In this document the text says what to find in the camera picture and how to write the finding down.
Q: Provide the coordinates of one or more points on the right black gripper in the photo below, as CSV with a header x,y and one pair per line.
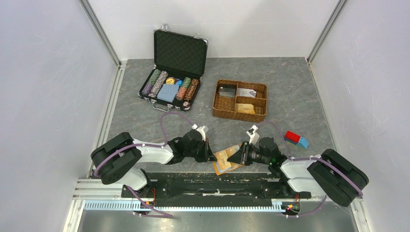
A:
x,y
241,156

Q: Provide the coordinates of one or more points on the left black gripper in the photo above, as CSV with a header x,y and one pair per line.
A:
x,y
208,155

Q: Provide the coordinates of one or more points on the orange card holder wallet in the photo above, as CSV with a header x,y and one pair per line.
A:
x,y
222,165

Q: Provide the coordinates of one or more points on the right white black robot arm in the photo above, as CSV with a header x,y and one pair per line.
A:
x,y
327,174

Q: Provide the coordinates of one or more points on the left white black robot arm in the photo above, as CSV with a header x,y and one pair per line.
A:
x,y
114,161

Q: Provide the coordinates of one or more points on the tan card in basket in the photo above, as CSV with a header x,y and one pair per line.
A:
x,y
246,108

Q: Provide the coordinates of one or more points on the black card deck box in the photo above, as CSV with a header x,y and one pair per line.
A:
x,y
227,90

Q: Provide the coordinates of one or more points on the blue playing card deck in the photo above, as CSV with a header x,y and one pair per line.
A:
x,y
168,92

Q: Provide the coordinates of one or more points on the red blue toy block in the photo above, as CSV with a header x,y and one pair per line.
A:
x,y
296,139

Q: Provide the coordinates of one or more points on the woven brown basket tray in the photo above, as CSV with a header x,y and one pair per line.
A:
x,y
225,107

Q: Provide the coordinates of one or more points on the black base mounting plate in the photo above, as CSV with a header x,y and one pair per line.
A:
x,y
210,190

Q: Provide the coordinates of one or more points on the loose poker chip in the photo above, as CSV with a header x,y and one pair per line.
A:
x,y
186,104

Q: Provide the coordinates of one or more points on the green orange chip stack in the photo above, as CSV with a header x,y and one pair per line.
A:
x,y
183,89

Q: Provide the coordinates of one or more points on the brown black chip stack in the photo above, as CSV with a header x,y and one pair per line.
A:
x,y
191,90

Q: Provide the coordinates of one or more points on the yellow blue loose chips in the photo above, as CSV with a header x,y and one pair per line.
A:
x,y
173,81

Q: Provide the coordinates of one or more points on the pink grey chip stack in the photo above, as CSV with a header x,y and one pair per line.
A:
x,y
158,84

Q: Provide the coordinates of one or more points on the purple green chip stack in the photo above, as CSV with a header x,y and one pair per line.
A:
x,y
151,82

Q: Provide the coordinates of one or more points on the black poker chip case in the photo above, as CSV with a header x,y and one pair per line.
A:
x,y
181,56

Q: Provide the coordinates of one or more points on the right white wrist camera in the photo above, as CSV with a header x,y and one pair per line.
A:
x,y
253,135

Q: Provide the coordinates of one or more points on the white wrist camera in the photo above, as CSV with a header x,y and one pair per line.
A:
x,y
253,135
202,130

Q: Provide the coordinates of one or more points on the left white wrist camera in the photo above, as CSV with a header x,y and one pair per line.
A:
x,y
202,130

